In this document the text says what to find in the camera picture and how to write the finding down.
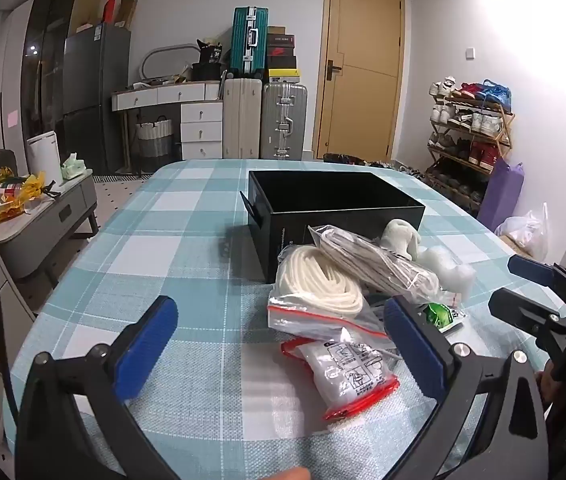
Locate oval grey frame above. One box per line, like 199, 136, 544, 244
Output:
141, 44, 201, 83

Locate dark glass cabinet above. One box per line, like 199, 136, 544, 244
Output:
20, 0, 86, 141

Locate wooden shoe rack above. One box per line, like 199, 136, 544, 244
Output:
425, 80, 516, 211

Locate black paper bag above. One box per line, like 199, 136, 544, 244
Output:
196, 38, 224, 65

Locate flat cardboard sheet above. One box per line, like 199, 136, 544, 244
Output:
70, 0, 106, 35

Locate white grey woven basket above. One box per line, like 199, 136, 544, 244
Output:
135, 116, 174, 158

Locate white bubble wrap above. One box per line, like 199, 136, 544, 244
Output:
420, 245, 478, 306

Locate open cardboard carton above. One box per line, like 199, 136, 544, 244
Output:
499, 232, 534, 261

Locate green packet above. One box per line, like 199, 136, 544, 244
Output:
423, 302, 466, 333

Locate red zip bag of packets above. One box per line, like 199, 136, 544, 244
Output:
281, 337, 400, 422

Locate beige suitcase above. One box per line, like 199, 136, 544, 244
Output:
223, 76, 264, 160

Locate grey side table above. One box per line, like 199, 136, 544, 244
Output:
0, 169, 100, 281

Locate blue white checkered tablecloth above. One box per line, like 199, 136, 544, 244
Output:
3, 159, 566, 480

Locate black storage box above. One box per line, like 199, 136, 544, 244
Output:
240, 170, 426, 285

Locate yellow wooden door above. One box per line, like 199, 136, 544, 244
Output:
313, 0, 406, 161

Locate white drawer unit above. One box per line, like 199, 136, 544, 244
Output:
180, 101, 224, 160

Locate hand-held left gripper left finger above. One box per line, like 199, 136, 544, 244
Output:
15, 296, 184, 480

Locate white plush toy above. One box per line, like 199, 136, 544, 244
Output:
380, 218, 421, 261

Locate white desk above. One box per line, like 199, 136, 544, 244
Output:
111, 81, 224, 171

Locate white plastic bag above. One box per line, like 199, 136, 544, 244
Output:
495, 203, 548, 256

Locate rows of sneakers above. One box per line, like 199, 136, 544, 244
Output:
428, 77, 514, 206

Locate grey refrigerator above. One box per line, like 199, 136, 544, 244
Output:
63, 22, 131, 176

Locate bagged grey cable bundle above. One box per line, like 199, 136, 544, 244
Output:
308, 224, 444, 306

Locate teal suitcase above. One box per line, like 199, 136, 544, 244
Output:
230, 6, 270, 78

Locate person's left hand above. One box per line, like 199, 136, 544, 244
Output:
267, 467, 312, 480

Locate pile of dark slippers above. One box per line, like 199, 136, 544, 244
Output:
323, 152, 424, 176

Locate purple bag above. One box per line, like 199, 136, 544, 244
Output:
478, 158, 524, 233

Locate bagged white rope coil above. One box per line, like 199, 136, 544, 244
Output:
268, 244, 388, 343

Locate white small appliance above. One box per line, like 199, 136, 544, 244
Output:
26, 131, 62, 186

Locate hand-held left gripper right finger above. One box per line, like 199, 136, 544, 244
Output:
385, 296, 548, 480

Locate brown cardboard box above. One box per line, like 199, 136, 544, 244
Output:
118, 0, 138, 28

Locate yellow snack bags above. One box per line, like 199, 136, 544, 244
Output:
0, 167, 46, 225

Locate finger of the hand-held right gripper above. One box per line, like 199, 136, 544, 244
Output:
508, 255, 566, 296
489, 288, 561, 346

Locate green wet wipes pack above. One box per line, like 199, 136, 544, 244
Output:
61, 153, 86, 180

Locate silver suitcase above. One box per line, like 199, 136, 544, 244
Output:
260, 81, 308, 162

